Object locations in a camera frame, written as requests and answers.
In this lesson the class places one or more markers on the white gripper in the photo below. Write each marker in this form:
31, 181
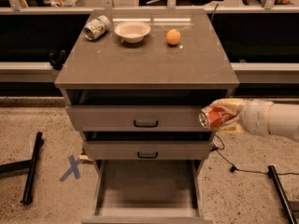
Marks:
256, 117

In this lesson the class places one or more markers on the red coke can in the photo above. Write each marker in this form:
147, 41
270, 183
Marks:
212, 117

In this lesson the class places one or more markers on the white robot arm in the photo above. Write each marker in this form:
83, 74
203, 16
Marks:
283, 120

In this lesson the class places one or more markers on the grey drawer cabinet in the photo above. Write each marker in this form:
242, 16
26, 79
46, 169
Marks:
197, 62

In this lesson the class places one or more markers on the grey open bottom drawer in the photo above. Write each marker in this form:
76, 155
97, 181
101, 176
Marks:
147, 192

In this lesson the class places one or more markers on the grey middle drawer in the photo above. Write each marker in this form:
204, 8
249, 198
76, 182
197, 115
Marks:
147, 145

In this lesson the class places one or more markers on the grey top drawer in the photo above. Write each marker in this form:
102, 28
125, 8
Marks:
138, 110

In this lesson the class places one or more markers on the green white soda can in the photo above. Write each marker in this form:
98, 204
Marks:
96, 27

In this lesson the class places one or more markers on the black stand leg right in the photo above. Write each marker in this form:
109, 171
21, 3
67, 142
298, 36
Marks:
290, 208

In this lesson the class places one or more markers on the black stand leg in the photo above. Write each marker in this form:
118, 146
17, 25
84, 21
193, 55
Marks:
290, 208
30, 166

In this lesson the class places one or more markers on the orange fruit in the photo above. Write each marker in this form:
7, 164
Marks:
173, 37

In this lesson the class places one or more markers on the white bowl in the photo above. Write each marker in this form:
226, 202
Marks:
132, 31

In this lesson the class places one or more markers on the blue tape cross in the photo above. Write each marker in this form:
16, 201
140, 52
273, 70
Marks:
72, 170

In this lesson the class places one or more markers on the black stand leg left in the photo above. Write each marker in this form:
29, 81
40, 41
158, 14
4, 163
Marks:
30, 166

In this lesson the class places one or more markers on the black clamp on rail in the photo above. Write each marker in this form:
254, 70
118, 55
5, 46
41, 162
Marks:
57, 60

